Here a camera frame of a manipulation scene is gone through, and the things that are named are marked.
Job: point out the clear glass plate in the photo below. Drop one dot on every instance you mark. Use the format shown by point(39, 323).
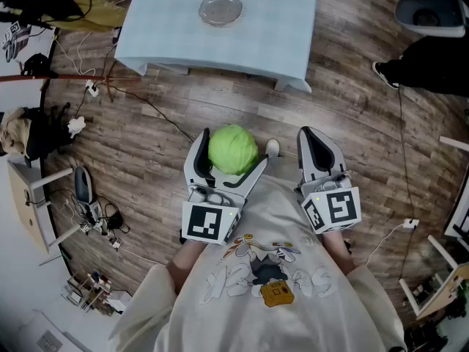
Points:
point(221, 9)

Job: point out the green cabbage ball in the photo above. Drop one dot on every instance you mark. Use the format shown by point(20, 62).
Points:
point(232, 149)

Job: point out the red-brown wooden stand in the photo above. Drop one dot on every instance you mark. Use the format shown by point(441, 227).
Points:
point(73, 77)

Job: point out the person's left forearm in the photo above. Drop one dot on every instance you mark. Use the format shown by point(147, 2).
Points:
point(187, 262)

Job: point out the white wall socket block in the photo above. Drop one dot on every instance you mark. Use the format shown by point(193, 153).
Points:
point(411, 224)

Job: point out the white cabinet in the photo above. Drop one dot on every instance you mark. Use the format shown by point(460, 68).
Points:
point(58, 336)

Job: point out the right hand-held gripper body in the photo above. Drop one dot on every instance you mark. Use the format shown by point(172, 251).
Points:
point(340, 207)

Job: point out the crumpled white tissue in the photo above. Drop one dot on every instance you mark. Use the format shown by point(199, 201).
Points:
point(76, 126)

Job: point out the wooden stool with white legs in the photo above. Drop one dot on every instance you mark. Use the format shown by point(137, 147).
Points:
point(29, 204)

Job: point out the person's white shoe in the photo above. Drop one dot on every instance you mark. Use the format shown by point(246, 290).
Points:
point(272, 147)

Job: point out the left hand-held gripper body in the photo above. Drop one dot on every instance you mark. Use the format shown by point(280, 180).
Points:
point(201, 222)

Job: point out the light blue tablecloth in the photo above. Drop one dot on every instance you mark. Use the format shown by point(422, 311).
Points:
point(220, 46)

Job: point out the white power strip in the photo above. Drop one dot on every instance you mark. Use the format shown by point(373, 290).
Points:
point(92, 88)

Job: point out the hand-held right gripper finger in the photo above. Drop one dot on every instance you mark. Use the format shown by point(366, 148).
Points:
point(337, 160)
point(304, 160)

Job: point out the black bag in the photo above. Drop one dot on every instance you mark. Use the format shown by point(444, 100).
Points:
point(45, 134)

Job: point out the person's right forearm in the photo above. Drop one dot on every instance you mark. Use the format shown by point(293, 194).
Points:
point(339, 251)

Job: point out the small rack with clutter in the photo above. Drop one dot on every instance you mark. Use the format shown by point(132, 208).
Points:
point(91, 292)

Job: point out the grey rounded shell seat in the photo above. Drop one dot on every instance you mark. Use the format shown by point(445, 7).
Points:
point(428, 13)

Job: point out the white frame table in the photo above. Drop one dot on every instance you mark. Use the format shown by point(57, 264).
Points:
point(439, 288)

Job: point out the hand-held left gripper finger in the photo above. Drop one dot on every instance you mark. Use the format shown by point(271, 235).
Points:
point(190, 167)
point(253, 182)

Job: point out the person's white printed shirt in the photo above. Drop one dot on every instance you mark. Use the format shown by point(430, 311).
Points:
point(271, 306)

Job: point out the beige fabric bundle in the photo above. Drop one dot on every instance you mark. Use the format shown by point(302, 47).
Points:
point(14, 130)

